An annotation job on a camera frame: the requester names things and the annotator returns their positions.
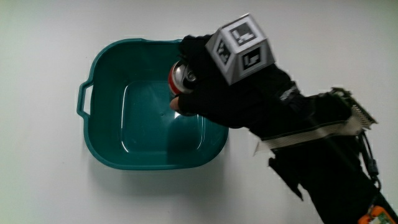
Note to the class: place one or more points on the red cola can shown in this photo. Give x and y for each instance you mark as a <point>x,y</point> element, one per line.
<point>178,77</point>

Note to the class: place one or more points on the orange device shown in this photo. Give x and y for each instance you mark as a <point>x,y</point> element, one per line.
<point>377,217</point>

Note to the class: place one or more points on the person's right forearm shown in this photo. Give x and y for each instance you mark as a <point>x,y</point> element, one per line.
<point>326,161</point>

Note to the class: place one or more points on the person's right hand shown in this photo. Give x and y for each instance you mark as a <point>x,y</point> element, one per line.
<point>217,99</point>

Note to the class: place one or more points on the green plastic basin plate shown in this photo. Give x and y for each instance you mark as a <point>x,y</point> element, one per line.
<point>143,130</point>

